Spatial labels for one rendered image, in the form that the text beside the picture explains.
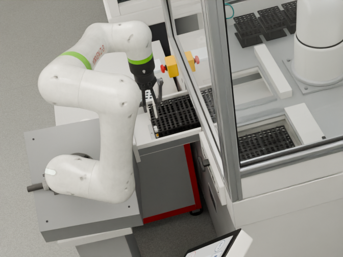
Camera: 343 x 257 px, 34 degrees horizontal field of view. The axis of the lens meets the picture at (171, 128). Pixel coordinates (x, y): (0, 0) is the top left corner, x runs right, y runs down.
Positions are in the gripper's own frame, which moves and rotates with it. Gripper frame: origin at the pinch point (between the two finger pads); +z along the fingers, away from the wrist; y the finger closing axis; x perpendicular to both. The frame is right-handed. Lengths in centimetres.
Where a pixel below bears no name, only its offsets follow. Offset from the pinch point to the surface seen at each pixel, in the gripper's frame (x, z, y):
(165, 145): 6.0, 14.2, -2.1
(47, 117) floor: -132, 102, 63
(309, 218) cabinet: 48, 26, -45
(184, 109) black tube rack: -7.2, 10.1, -13.4
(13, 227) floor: -46, 102, 87
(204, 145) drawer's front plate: 18.1, 7.2, -15.9
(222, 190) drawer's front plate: 39.1, 9.6, -16.4
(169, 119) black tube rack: -3.6, 10.2, -6.4
